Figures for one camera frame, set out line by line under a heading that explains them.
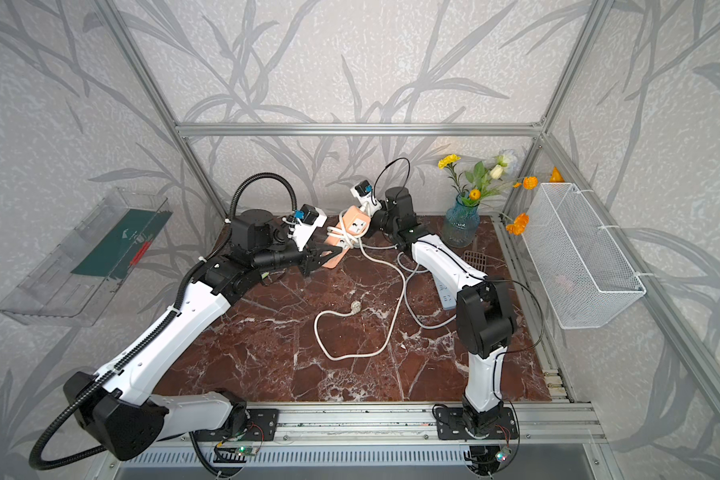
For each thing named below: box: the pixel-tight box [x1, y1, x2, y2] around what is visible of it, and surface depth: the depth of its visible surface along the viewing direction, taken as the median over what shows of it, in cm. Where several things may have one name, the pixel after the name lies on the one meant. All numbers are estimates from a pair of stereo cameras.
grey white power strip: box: [433, 274, 457, 310], surface depth 96 cm
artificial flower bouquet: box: [437, 149, 565, 236], surface depth 98 cm
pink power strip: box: [322, 206, 371, 269], surface depth 67 cm
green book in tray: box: [71, 209, 173, 279], surface depth 72 cm
